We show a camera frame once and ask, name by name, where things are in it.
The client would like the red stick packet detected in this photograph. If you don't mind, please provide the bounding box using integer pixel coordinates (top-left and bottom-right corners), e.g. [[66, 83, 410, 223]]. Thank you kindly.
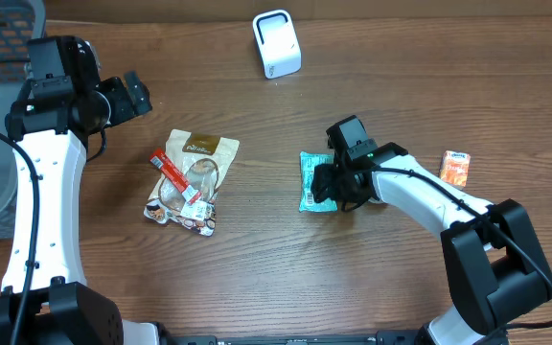
[[150, 149, 201, 205]]

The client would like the orange small packet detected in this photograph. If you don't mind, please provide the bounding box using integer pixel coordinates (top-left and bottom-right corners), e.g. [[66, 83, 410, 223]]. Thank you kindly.
[[439, 150, 471, 189]]

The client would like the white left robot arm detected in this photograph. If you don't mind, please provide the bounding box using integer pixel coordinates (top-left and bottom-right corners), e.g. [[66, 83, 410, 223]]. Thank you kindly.
[[0, 36, 160, 344]]

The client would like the white barcode scanner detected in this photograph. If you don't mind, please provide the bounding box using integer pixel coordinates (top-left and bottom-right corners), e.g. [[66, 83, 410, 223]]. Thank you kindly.
[[252, 10, 302, 80]]

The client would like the teal snack packet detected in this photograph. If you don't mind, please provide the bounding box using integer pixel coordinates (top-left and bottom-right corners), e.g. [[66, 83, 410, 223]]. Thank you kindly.
[[299, 151, 337, 213]]

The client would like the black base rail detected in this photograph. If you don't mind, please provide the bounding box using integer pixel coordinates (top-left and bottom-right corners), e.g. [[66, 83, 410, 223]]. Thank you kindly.
[[155, 326, 510, 345]]

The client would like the beige cookie pouch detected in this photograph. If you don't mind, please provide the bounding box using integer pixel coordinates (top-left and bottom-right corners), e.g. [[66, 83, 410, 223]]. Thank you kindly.
[[144, 129, 240, 237]]

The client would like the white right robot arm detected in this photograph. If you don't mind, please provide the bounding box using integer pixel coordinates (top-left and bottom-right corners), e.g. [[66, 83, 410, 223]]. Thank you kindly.
[[311, 139, 552, 344]]

